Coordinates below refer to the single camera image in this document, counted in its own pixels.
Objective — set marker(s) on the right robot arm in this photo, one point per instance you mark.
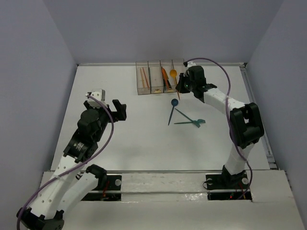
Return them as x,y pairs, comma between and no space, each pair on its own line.
244,122

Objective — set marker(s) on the teal fork lower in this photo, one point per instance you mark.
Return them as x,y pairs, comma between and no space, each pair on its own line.
200,121

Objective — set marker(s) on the teal fork upper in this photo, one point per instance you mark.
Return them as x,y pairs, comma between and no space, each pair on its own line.
187,116

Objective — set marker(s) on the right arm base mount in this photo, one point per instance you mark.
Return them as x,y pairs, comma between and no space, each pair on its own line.
217,190

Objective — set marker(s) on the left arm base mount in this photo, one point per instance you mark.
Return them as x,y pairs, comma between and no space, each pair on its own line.
110,190

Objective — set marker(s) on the blue spoon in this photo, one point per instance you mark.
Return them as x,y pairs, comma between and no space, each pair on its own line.
174,103

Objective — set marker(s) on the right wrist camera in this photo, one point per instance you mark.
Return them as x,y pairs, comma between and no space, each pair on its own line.
189,64

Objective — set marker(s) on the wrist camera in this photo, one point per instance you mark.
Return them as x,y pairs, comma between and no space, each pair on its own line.
96,97
189,64

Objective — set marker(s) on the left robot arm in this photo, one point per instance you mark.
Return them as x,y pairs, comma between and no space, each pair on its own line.
47,208

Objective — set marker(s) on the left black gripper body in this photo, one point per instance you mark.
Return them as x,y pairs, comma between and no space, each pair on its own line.
105,111

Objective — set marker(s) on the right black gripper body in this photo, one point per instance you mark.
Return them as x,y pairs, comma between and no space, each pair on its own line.
192,85

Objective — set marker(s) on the teal fork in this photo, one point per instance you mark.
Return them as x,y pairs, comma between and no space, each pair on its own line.
187,116
200,121

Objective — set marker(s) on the yellow orange spoon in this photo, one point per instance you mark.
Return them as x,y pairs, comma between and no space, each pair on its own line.
173,74

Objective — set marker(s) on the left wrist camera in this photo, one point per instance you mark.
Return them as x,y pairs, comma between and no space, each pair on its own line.
96,97

